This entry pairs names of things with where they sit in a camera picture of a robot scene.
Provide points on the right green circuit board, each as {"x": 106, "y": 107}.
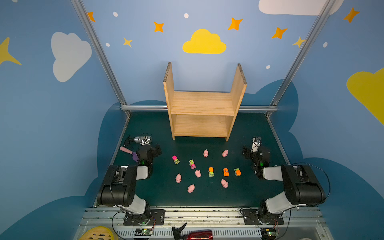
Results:
{"x": 268, "y": 234}

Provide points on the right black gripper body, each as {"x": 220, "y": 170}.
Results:
{"x": 249, "y": 151}

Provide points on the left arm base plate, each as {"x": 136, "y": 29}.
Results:
{"x": 149, "y": 217}

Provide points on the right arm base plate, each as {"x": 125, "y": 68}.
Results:
{"x": 256, "y": 217}

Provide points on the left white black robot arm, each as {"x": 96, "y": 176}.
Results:
{"x": 119, "y": 185}

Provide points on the pink striped toy truck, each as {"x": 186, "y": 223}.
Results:
{"x": 192, "y": 164}

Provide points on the wooden two-tier shelf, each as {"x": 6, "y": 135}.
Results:
{"x": 203, "y": 114}

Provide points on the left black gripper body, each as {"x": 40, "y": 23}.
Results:
{"x": 132, "y": 144}

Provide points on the green circuit board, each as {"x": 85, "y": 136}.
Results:
{"x": 143, "y": 232}
{"x": 268, "y": 234}

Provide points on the silver spray bottle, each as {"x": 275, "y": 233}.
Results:
{"x": 143, "y": 140}

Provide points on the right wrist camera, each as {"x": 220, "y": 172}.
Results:
{"x": 256, "y": 142}

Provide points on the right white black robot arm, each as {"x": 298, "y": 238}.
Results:
{"x": 301, "y": 186}

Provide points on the green orange toy truck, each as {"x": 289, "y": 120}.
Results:
{"x": 238, "y": 172}

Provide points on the pink green toy truck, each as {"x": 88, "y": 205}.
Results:
{"x": 175, "y": 160}

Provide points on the purple pink toy shovel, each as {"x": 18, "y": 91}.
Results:
{"x": 135, "y": 157}

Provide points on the left green circuit board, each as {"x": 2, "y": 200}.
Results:
{"x": 143, "y": 232}

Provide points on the yellow plastic basket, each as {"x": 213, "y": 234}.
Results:
{"x": 99, "y": 233}

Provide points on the orange green toy car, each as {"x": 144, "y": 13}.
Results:
{"x": 211, "y": 172}

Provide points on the red black clamp tool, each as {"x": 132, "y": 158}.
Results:
{"x": 199, "y": 235}

